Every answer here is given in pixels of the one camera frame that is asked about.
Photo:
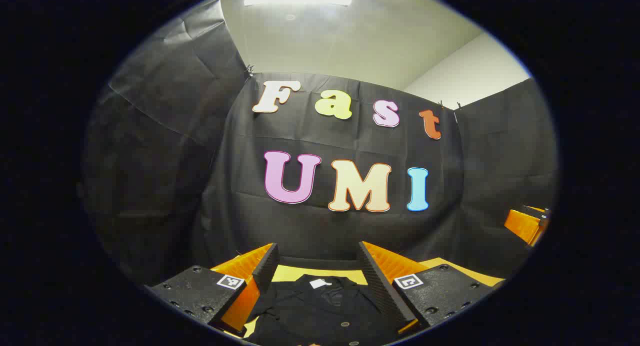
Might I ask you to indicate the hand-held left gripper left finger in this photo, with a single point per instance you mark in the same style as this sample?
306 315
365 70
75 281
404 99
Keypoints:
267 268

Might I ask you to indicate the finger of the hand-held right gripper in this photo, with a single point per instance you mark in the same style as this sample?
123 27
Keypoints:
522 223

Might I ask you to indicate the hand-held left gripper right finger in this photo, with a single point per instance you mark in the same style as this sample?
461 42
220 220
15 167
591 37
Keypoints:
380 291

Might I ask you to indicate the black button shirt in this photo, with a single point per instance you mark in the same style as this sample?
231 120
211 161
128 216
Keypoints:
320 311

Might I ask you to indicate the black backdrop cloth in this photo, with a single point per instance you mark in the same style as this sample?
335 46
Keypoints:
240 211

